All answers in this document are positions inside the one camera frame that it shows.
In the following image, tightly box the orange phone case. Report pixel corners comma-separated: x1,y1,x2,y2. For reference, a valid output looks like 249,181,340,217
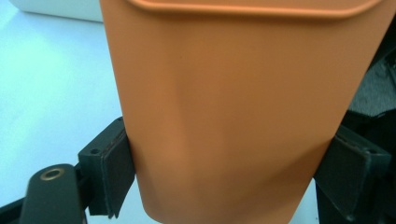
99,0,396,224

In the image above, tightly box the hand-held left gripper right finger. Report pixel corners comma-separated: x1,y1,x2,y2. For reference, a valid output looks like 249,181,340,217
312,124,392,223

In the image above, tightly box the white oblong plastic bin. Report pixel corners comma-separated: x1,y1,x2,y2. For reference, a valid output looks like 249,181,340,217
8,0,104,23

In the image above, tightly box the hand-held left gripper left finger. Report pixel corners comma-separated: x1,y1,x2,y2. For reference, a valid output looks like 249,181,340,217
78,116,137,219

